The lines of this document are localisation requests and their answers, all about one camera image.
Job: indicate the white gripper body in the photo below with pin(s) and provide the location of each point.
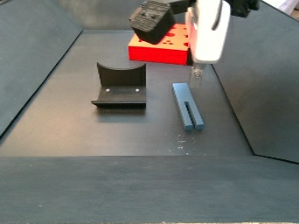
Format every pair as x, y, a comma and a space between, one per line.
207, 21

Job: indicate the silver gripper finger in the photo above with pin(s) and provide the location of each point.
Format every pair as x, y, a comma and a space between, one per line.
192, 78
197, 76

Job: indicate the blue double-square slotted block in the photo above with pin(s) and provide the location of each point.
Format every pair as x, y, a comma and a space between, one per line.
189, 113

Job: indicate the red shape-sorting board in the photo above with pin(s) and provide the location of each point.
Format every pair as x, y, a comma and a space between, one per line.
171, 50

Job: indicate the black curved cradle stand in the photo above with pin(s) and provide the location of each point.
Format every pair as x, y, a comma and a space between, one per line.
121, 87

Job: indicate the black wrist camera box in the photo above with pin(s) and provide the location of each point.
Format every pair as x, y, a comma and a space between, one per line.
152, 20

